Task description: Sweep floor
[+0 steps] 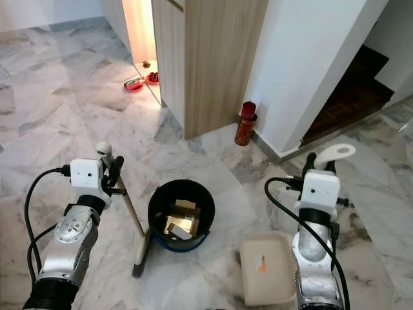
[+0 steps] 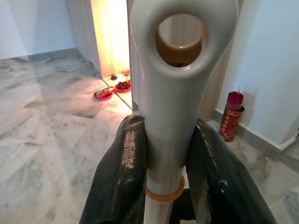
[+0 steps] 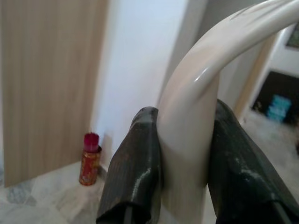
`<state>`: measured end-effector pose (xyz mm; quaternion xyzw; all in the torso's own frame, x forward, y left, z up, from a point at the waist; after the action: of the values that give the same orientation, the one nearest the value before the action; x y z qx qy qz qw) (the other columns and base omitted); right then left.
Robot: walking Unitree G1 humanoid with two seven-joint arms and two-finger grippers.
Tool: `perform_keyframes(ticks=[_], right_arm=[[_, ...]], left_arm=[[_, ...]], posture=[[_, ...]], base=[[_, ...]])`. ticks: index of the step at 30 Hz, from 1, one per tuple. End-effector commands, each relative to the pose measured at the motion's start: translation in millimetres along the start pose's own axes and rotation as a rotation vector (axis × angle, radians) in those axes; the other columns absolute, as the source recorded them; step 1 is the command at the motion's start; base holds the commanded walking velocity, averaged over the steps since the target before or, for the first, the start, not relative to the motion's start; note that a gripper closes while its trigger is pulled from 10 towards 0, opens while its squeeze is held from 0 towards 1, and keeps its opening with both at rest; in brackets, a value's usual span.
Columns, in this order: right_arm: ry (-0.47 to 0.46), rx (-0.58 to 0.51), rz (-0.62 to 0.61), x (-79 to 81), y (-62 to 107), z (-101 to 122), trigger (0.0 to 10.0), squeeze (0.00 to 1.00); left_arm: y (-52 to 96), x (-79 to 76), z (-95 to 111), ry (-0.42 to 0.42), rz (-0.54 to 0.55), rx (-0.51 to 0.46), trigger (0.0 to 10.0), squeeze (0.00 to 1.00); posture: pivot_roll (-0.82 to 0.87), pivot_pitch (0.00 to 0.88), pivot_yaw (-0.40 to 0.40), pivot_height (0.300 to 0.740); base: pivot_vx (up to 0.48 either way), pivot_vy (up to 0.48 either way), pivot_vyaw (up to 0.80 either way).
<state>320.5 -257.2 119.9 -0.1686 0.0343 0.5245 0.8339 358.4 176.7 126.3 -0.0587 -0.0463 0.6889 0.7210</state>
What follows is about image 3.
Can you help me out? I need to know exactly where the light wooden cabinet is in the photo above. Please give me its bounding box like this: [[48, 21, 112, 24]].
[[0, 0, 110, 189]]

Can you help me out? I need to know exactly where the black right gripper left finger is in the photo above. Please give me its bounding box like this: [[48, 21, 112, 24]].
[[97, 106, 163, 224]]

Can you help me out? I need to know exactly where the red incense stick can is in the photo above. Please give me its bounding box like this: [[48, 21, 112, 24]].
[[78, 132, 102, 187]]

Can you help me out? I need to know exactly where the cream dustpan with loop handle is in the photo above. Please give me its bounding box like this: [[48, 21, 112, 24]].
[[157, 0, 299, 224]]

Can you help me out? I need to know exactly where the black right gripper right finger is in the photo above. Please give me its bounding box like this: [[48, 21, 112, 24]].
[[207, 98, 299, 224]]

